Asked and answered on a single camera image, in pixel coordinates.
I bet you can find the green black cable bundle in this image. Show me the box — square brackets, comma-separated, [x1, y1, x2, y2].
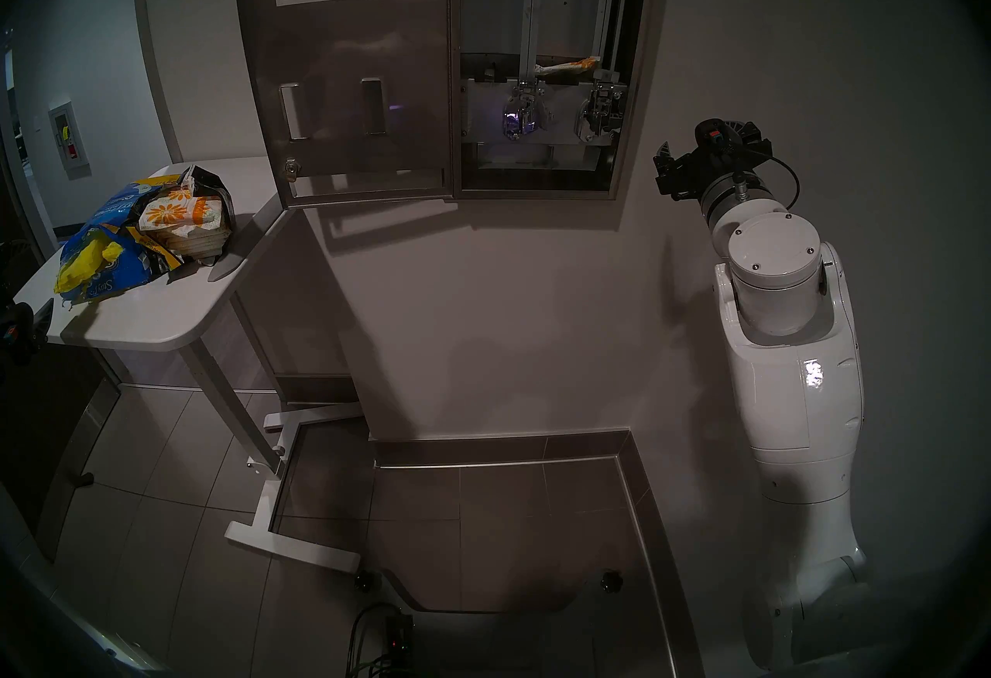
[346, 601, 442, 678]

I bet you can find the orange floral pad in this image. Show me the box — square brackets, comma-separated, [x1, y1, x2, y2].
[534, 56, 602, 77]

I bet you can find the orange floral pad package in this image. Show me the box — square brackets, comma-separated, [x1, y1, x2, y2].
[139, 189, 233, 259]

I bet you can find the grey wall alarm box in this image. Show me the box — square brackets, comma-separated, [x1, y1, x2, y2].
[48, 101, 92, 180]

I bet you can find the stainless steel wall dispenser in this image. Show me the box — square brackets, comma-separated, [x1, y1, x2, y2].
[231, 0, 458, 209]

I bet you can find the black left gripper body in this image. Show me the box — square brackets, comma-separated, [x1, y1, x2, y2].
[0, 297, 55, 368]

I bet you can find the white table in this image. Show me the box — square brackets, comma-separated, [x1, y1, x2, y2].
[14, 156, 365, 575]

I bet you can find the black pad package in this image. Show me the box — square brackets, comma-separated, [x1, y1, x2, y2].
[180, 166, 237, 267]

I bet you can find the thin black right camera cable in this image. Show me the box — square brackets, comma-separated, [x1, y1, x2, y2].
[763, 156, 801, 211]

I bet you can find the dark robot base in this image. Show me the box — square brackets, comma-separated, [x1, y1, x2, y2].
[383, 567, 643, 678]

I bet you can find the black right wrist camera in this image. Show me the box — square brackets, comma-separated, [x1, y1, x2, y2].
[694, 118, 732, 157]

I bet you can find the blue yellow pad package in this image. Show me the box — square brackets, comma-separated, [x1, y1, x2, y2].
[54, 175, 183, 306]

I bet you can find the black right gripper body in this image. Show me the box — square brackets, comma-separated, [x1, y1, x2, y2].
[655, 142, 775, 201]

